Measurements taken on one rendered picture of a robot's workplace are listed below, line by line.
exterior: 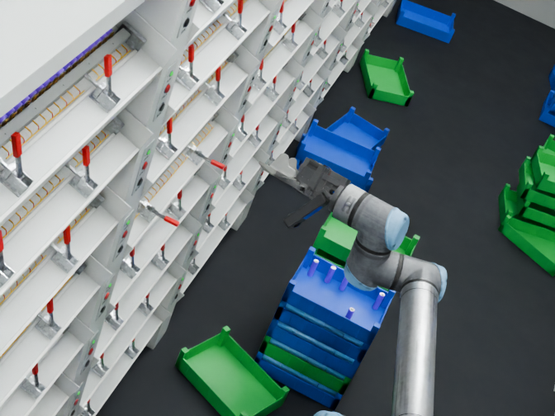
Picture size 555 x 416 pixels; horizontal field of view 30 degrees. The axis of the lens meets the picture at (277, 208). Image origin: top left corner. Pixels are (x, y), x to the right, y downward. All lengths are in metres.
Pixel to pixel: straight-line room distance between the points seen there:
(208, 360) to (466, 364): 0.96
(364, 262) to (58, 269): 0.80
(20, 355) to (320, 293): 1.40
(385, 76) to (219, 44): 2.79
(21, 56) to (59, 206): 0.49
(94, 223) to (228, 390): 1.34
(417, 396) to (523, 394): 1.64
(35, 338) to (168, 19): 0.68
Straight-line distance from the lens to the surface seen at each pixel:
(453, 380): 3.67
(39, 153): 1.58
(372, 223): 2.38
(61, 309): 2.13
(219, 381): 3.29
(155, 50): 1.84
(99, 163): 1.88
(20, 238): 1.71
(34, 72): 1.33
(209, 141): 2.66
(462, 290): 4.03
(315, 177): 2.43
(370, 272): 2.44
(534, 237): 4.49
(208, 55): 2.26
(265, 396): 3.31
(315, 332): 3.18
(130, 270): 2.49
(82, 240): 2.00
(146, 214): 2.37
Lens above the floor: 2.45
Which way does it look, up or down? 38 degrees down
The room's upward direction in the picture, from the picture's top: 22 degrees clockwise
